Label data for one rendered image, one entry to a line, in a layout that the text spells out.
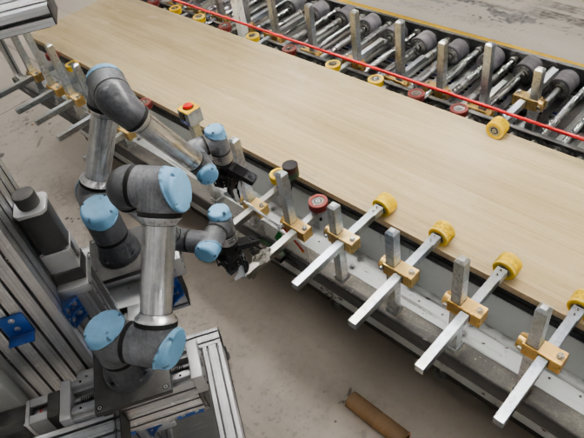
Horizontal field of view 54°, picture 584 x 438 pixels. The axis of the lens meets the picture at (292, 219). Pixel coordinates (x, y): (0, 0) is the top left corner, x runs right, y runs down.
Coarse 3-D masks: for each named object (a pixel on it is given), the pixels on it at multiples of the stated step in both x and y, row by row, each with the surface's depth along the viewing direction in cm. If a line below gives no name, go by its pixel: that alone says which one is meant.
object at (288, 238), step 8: (312, 216) 230; (320, 216) 232; (288, 232) 225; (296, 232) 225; (280, 240) 223; (288, 240) 223; (272, 248) 221; (280, 248) 221; (272, 256) 220; (256, 264) 216; (264, 264) 218; (248, 272) 214; (256, 272) 217
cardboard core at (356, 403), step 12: (348, 396) 258; (360, 396) 258; (348, 408) 258; (360, 408) 253; (372, 408) 252; (372, 420) 249; (384, 420) 248; (384, 432) 246; (396, 432) 243; (408, 432) 244
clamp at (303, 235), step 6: (282, 216) 231; (282, 222) 229; (294, 222) 227; (300, 222) 227; (288, 228) 228; (294, 228) 225; (300, 228) 225; (300, 234) 224; (306, 234) 224; (312, 234) 227; (306, 240) 226
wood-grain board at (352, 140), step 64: (128, 0) 398; (128, 64) 333; (192, 64) 322; (256, 64) 312; (256, 128) 271; (320, 128) 264; (384, 128) 257; (448, 128) 250; (448, 192) 223; (512, 192) 218; (576, 192) 213; (448, 256) 202; (576, 256) 193
